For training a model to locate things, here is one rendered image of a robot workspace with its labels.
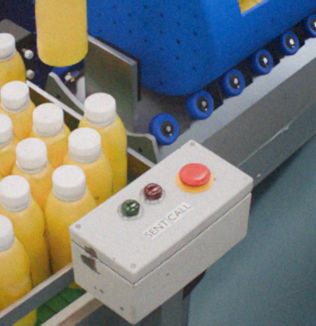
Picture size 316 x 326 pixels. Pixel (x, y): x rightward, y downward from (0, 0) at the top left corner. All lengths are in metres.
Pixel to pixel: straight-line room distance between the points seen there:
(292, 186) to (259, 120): 1.16
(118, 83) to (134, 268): 0.44
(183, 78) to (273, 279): 1.15
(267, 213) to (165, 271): 1.56
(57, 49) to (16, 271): 0.29
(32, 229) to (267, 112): 0.53
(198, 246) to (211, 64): 0.33
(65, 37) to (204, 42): 0.21
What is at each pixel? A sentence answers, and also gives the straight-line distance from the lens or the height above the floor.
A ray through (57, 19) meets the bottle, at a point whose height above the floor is 1.20.
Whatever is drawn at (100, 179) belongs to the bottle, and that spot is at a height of 1.03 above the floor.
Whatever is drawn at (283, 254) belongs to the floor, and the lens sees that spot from 2.57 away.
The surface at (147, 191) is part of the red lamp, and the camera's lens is 1.14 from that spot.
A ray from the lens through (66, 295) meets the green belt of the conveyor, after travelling 1.31.
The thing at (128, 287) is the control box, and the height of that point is 1.07.
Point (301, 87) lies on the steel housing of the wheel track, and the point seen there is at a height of 0.87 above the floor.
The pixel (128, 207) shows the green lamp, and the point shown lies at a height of 1.11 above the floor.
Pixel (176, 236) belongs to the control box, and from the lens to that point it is 1.11.
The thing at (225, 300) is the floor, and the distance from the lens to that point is 2.46.
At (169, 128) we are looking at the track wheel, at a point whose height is 0.97.
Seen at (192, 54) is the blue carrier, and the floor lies 1.07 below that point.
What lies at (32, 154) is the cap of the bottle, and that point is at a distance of 1.24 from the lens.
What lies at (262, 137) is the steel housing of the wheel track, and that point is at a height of 0.85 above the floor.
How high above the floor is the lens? 1.92
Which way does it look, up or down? 42 degrees down
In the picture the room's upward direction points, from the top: 1 degrees counter-clockwise
